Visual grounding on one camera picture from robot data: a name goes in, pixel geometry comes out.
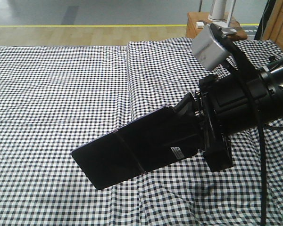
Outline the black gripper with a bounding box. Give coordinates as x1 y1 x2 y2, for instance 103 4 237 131
165 74 258 172

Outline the black smartphone with sticker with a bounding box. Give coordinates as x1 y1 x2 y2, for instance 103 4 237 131
72 106 198 190

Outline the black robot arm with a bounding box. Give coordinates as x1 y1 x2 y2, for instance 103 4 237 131
168 58 283 172

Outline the checkered duvet cover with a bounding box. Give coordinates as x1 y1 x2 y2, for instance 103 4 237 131
112 38 283 226

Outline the white charger adapter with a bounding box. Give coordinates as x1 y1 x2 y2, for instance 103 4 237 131
196 22 205 29

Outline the wooden bedside table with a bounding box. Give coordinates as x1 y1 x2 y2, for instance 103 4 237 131
186 12 247 41

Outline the white cylindrical appliance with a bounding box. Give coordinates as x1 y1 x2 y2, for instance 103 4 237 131
208 0 226 21

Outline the wooden headboard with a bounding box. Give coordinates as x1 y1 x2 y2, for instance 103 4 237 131
261 0 283 51

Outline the black white checkered bedsheet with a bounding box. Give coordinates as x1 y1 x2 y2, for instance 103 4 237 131
0 46 142 226

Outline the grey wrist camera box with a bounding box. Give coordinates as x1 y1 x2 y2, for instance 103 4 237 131
192 24 230 71

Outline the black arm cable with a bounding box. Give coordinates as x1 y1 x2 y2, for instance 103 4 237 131
208 23 283 226

